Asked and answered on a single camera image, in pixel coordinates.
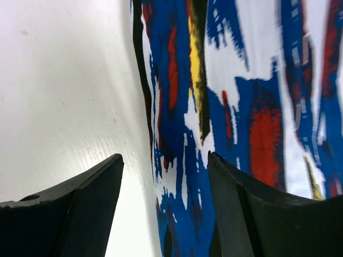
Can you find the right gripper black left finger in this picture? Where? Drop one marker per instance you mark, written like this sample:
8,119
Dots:
72,218

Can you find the blue white red patterned trousers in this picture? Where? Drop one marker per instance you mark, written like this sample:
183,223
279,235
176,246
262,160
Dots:
257,82

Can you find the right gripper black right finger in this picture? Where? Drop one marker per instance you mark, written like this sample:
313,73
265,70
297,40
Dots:
255,219

